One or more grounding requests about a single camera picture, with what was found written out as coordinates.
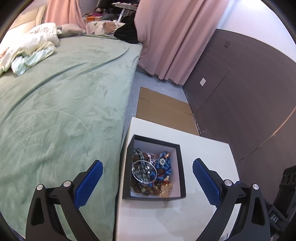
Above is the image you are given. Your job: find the pink curtain right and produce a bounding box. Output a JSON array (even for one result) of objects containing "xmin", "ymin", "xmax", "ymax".
[{"xmin": 134, "ymin": 0, "xmax": 229, "ymax": 85}]

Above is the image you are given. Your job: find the flattened cardboard sheet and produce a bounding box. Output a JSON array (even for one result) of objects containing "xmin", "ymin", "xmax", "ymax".
[{"xmin": 136, "ymin": 87, "xmax": 199, "ymax": 135}]

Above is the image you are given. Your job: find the brown wooden bead bracelet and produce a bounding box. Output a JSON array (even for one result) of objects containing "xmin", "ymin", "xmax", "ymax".
[{"xmin": 131, "ymin": 151, "xmax": 171, "ymax": 196}]

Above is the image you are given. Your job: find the black jewelry box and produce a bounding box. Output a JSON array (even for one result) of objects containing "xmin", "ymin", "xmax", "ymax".
[{"xmin": 122, "ymin": 135, "xmax": 186, "ymax": 201}]

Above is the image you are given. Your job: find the floral pillow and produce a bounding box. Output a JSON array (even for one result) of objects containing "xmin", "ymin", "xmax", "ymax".
[{"xmin": 87, "ymin": 20, "xmax": 117, "ymax": 35}]

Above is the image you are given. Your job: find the green bed blanket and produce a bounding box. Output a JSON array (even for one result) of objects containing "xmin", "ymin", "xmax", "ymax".
[{"xmin": 1, "ymin": 36, "xmax": 142, "ymax": 240}]

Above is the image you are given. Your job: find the blue braided bracelet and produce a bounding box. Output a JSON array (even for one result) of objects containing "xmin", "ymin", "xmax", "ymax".
[{"xmin": 155, "ymin": 151, "xmax": 173, "ymax": 183}]

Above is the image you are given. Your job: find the gold butterfly brooch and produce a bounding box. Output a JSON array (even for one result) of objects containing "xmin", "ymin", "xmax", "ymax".
[{"xmin": 159, "ymin": 183, "xmax": 173, "ymax": 198}]

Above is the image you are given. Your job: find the white wall switch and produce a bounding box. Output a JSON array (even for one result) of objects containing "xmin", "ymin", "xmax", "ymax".
[{"xmin": 200, "ymin": 78, "xmax": 206, "ymax": 86}]

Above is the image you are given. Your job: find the pink curtain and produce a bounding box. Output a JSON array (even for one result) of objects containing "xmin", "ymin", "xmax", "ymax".
[
  {"xmin": 44, "ymin": 0, "xmax": 90, "ymax": 34},
  {"xmin": 134, "ymin": 0, "xmax": 229, "ymax": 85}
]

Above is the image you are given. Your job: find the silver bangle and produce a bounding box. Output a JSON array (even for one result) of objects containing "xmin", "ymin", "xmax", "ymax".
[{"xmin": 132, "ymin": 160, "xmax": 158, "ymax": 185}]

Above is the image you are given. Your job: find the black device green light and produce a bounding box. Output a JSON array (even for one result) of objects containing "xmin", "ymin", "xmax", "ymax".
[{"xmin": 268, "ymin": 166, "xmax": 295, "ymax": 240}]

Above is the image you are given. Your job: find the white crumpled duvet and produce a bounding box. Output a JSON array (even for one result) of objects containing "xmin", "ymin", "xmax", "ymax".
[{"xmin": 1, "ymin": 23, "xmax": 62, "ymax": 76}]

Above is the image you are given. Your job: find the pink curtain left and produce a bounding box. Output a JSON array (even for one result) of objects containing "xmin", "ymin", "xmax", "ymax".
[{"xmin": 44, "ymin": 0, "xmax": 90, "ymax": 34}]

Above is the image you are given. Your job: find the grey plush toy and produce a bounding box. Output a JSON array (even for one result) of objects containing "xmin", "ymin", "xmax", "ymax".
[{"xmin": 57, "ymin": 24, "xmax": 86, "ymax": 38}]

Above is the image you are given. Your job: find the black garment on bed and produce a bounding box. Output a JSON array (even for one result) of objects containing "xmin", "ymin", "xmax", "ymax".
[{"xmin": 114, "ymin": 22, "xmax": 139, "ymax": 44}]

